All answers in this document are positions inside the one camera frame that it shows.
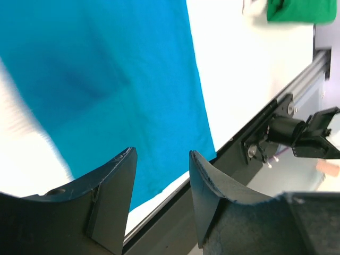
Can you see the aluminium frame rail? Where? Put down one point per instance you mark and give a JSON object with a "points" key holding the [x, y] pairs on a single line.
{"points": [[320, 66]]}

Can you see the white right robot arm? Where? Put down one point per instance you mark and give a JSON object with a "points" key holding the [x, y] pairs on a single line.
{"points": [[308, 139]]}

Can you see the teal blue t shirt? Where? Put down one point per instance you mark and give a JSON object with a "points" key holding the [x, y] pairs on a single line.
{"points": [[101, 76]]}

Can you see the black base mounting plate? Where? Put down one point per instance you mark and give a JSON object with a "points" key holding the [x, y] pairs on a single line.
{"points": [[184, 218]]}

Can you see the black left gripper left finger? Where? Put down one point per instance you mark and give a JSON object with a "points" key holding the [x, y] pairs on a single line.
{"points": [[86, 216]]}

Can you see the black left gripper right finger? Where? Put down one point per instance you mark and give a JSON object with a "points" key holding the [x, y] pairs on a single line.
{"points": [[249, 222]]}

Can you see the green folded t shirt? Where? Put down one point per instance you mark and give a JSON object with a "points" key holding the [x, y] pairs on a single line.
{"points": [[302, 11]]}

